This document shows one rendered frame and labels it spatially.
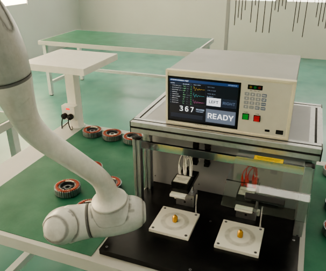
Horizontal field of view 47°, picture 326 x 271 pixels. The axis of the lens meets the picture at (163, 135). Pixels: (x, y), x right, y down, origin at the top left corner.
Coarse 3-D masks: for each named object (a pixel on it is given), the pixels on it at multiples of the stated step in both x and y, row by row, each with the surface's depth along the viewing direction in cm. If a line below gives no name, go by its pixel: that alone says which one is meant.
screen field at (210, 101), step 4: (208, 100) 129; (212, 100) 128; (216, 100) 128; (220, 100) 127; (224, 100) 127; (228, 100) 126; (232, 100) 126; (208, 104) 130; (212, 104) 129; (216, 104) 129; (220, 104) 128; (224, 104) 127; (228, 104) 127; (232, 104) 126; (232, 108) 127
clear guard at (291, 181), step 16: (240, 160) 123; (256, 160) 123; (288, 160) 123; (304, 160) 123; (240, 176) 114; (256, 176) 114; (272, 176) 114; (288, 176) 113; (304, 176) 113; (224, 192) 111; (240, 192) 110; (256, 192) 109; (272, 192) 108; (288, 192) 106; (304, 192) 106; (240, 208) 108; (256, 208) 107; (272, 208) 106; (288, 208) 105; (304, 208) 104
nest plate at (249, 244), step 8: (224, 224) 137; (232, 224) 137; (240, 224) 137; (224, 232) 133; (232, 232) 133; (248, 232) 133; (256, 232) 133; (216, 240) 129; (224, 240) 129; (232, 240) 129; (240, 240) 129; (248, 240) 129; (256, 240) 129; (224, 248) 126; (232, 248) 126; (240, 248) 126; (248, 248) 126; (256, 248) 126; (256, 256) 123
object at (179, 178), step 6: (180, 174) 143; (192, 174) 147; (198, 174) 149; (174, 180) 139; (180, 180) 139; (186, 180) 139; (192, 180) 142; (174, 186) 138; (180, 186) 138; (186, 186) 137; (192, 186) 142; (174, 192) 139; (180, 192) 139; (186, 192) 138; (192, 192) 148
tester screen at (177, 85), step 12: (180, 84) 130; (192, 84) 129; (204, 84) 127; (216, 84) 126; (228, 84) 124; (180, 96) 132; (192, 96) 131; (204, 96) 129; (216, 96) 127; (228, 96) 126; (204, 108) 131; (216, 108) 129; (228, 108) 128; (192, 120) 134; (204, 120) 133
